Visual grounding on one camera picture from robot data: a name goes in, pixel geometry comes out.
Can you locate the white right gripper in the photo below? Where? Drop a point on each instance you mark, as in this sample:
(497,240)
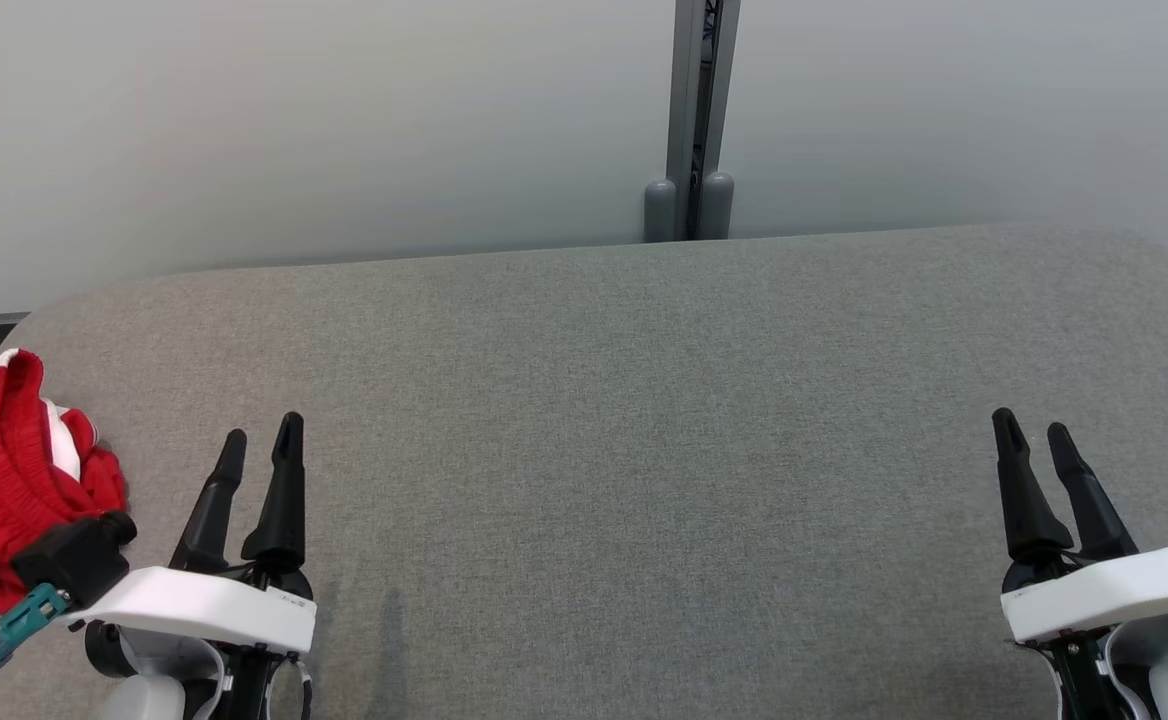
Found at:
(1114,595)

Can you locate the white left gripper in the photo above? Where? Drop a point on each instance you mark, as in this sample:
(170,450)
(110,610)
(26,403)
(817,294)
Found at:
(204,605)

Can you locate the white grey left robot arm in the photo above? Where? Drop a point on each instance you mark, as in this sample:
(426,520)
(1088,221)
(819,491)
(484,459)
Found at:
(154,700)

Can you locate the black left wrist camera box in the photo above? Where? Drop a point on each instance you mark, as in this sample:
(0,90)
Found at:
(74,560)

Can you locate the grey metal partition post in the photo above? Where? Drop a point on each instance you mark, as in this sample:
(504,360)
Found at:
(684,90)

